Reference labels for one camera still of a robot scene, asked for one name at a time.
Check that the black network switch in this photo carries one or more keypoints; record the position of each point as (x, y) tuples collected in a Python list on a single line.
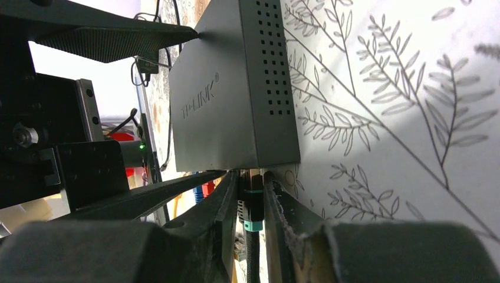
[(230, 96)]

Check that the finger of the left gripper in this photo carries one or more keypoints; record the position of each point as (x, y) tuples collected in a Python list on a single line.
[(87, 32), (135, 203)]

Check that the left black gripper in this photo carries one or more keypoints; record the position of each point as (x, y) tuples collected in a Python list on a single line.
[(51, 136)]

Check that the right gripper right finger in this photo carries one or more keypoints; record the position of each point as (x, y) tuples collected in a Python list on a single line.
[(303, 247)]

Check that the floral patterned table mat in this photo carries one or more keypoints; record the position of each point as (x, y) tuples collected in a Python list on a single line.
[(397, 109)]

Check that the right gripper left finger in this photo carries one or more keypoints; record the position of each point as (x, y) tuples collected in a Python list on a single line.
[(196, 246)]

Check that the black power adapter with cord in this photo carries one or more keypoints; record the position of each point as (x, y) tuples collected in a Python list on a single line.
[(152, 70)]

